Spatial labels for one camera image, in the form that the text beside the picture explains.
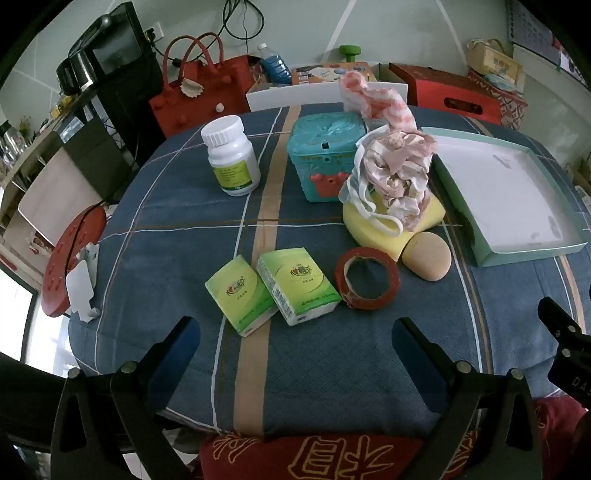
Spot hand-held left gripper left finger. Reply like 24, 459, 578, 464
51, 316, 202, 480

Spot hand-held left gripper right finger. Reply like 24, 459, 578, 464
392, 316, 544, 480

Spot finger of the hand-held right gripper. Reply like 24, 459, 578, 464
537, 297, 591, 409

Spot green tissue pack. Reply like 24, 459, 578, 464
204, 256, 280, 337
256, 247, 342, 327

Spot beige makeup sponge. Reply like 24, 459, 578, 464
403, 231, 452, 282

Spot red tape roll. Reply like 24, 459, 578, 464
335, 247, 400, 311

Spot yellow sponge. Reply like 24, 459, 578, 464
342, 189, 447, 262

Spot mint shallow box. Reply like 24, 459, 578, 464
419, 126, 591, 269

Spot pink patterned cloth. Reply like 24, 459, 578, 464
355, 129, 438, 232

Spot red printed cushion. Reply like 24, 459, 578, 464
198, 431, 468, 480

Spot red round stool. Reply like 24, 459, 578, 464
39, 204, 108, 317

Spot light wooden cabinet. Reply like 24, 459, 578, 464
0, 117, 95, 261

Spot white pill bottle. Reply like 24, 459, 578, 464
200, 115, 262, 197

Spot teal lidded basket box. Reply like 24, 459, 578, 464
286, 111, 370, 204

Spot black cabinet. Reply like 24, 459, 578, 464
59, 69, 163, 188

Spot red handbag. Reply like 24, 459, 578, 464
148, 32, 256, 139

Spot red patterned basket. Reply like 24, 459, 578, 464
467, 69, 528, 132

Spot red cardboard box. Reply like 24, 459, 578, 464
389, 63, 502, 123

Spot white storage box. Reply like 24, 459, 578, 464
246, 79, 410, 112

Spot white shelf ledge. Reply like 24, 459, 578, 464
512, 42, 591, 100

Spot orange puzzle toy board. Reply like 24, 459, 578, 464
291, 61, 377, 85

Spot plastic water bottle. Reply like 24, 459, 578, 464
257, 43, 293, 86

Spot black appliance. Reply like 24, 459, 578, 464
55, 1, 155, 95

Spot grey pegboard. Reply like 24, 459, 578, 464
505, 0, 557, 44

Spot black wall cables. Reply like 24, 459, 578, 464
221, 0, 267, 43

